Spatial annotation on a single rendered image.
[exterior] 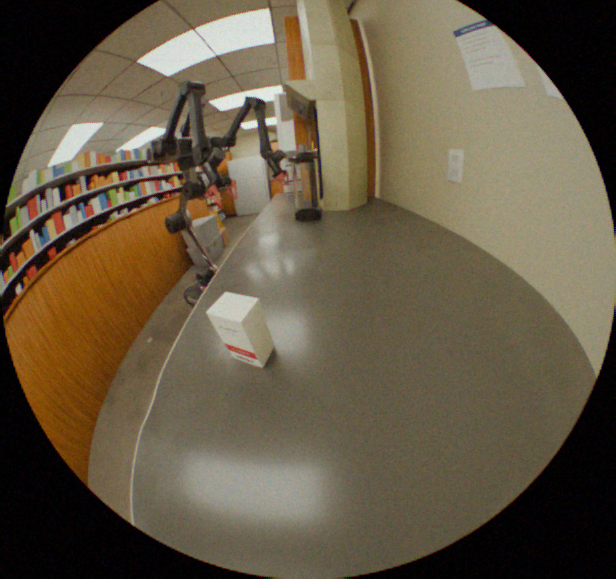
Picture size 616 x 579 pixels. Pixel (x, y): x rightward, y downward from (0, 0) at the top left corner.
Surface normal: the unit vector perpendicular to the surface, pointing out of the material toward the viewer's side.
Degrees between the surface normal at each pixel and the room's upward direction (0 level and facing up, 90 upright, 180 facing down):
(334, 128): 90
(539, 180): 90
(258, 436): 0
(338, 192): 90
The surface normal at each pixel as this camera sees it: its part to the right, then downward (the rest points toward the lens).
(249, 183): 0.07, 0.51
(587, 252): -0.99, 0.11
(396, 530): -0.08, -0.85
